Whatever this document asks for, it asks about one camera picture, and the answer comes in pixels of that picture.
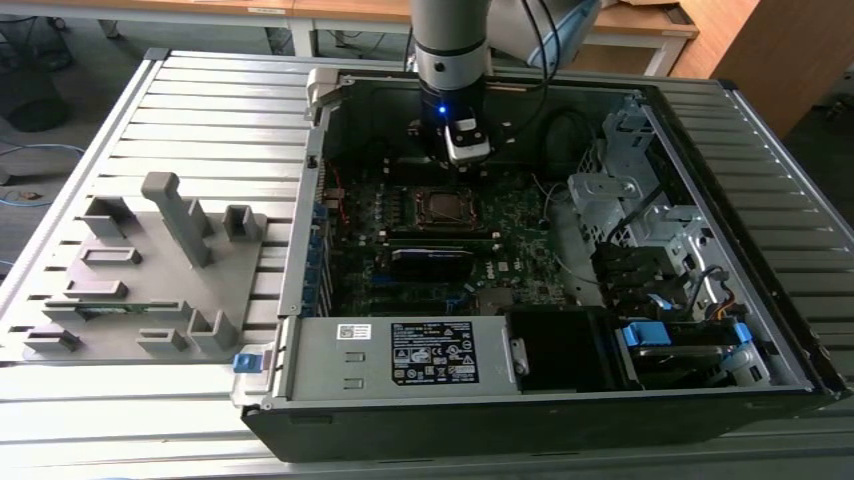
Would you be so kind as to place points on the wooden desk white legs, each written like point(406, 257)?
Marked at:
point(641, 27)
point(134, 6)

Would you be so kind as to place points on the black open PC case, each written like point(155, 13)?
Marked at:
point(467, 430)

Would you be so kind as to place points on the grey power supply unit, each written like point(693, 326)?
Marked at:
point(321, 370)

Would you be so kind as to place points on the brown chipset heatsink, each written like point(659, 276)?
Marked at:
point(495, 301)

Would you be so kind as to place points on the grey plastic case bracket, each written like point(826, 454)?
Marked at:
point(321, 82)

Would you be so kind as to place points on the black graphics card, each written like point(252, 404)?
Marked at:
point(430, 265)

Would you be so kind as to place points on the green RAM stick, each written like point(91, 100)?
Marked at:
point(107, 310)

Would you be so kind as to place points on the silver CPU green substrate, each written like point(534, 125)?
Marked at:
point(449, 207)

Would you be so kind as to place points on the grey plastic parts rack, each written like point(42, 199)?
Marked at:
point(167, 300)

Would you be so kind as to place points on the black mesh basket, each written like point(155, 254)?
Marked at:
point(47, 50)

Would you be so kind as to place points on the CPU socket metal frame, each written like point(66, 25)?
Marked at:
point(417, 225)

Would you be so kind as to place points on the green motherboard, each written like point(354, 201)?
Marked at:
point(521, 250)

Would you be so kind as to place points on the black trash bin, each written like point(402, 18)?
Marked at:
point(36, 112)

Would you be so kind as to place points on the hard disk in blue carrier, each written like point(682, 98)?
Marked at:
point(647, 334)

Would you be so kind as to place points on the silver drive cage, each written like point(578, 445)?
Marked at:
point(601, 186)

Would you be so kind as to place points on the blue case latch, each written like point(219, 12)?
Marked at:
point(247, 363)

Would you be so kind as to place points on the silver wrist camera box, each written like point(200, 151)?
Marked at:
point(470, 152)

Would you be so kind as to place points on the wooden cabinet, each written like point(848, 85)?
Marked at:
point(788, 60)

